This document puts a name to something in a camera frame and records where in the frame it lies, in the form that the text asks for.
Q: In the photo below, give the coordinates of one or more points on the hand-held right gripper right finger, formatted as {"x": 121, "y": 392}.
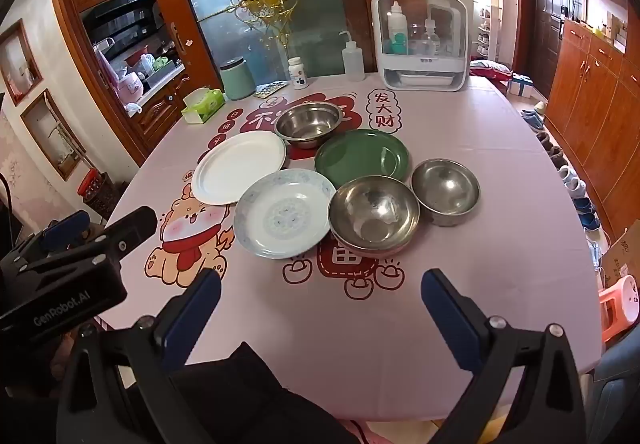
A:
{"x": 450, "y": 319}

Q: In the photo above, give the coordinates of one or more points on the blue and white box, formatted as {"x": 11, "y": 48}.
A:
{"x": 520, "y": 86}

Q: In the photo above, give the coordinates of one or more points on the wide steel bowl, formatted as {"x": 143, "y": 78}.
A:
{"x": 307, "y": 121}

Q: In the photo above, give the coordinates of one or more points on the green plate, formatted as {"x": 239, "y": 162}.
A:
{"x": 360, "y": 156}

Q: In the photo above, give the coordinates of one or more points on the blue patterned plate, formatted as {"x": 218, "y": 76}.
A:
{"x": 280, "y": 216}

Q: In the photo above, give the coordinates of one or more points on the red cushion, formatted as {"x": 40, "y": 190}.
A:
{"x": 492, "y": 71}

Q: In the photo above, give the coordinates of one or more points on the dark wooden door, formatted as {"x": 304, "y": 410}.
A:
{"x": 542, "y": 23}

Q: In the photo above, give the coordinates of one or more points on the clear squeeze wash bottle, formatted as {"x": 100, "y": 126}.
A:
{"x": 354, "y": 63}

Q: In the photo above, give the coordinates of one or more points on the pink rice cooker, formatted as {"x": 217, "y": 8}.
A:
{"x": 125, "y": 83}

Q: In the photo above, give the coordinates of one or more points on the pink plastic stool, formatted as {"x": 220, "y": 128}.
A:
{"x": 617, "y": 304}

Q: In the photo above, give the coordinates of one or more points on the blue cloth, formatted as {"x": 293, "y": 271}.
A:
{"x": 615, "y": 389}

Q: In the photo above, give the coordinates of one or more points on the cardboard box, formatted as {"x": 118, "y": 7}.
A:
{"x": 620, "y": 254}

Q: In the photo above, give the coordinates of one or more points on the red box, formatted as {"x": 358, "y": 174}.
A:
{"x": 90, "y": 184}

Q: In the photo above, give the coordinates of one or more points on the green canister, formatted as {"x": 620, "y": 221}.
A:
{"x": 237, "y": 81}

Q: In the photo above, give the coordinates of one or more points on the wooden wall niche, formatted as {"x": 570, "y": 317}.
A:
{"x": 52, "y": 133}
{"x": 20, "y": 58}

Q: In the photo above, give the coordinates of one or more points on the white storage cabinet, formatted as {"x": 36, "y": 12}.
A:
{"x": 425, "y": 73}

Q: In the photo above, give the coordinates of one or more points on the white pill bottle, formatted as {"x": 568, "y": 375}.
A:
{"x": 297, "y": 73}

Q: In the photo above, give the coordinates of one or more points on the small deep steel bowl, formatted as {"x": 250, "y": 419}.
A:
{"x": 445, "y": 189}

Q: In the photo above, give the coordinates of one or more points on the pill blister pack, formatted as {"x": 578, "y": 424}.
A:
{"x": 270, "y": 88}

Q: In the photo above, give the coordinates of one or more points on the white tray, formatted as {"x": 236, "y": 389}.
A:
{"x": 420, "y": 78}

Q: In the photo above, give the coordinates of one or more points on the green tissue box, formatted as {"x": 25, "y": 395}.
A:
{"x": 202, "y": 104}

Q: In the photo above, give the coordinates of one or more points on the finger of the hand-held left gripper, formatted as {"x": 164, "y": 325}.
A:
{"x": 65, "y": 229}
{"x": 132, "y": 224}

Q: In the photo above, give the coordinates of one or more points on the green bowl white rim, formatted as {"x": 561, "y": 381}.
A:
{"x": 235, "y": 168}

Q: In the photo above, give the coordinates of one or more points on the large deep steel bowl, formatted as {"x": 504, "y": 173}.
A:
{"x": 372, "y": 214}

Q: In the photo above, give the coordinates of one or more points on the row of shoes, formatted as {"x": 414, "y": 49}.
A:
{"x": 570, "y": 179}

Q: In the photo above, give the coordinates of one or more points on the wooden kitchen base cabinet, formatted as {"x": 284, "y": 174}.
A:
{"x": 160, "y": 108}

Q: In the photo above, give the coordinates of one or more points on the frosted glass door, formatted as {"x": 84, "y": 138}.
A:
{"x": 320, "y": 23}

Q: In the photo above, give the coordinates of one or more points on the white bottle teal base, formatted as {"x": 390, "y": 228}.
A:
{"x": 397, "y": 26}

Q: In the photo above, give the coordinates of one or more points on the pink printed tablecloth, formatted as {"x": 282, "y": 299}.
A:
{"x": 500, "y": 148}

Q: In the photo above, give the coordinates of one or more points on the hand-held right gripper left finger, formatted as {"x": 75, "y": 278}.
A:
{"x": 192, "y": 319}

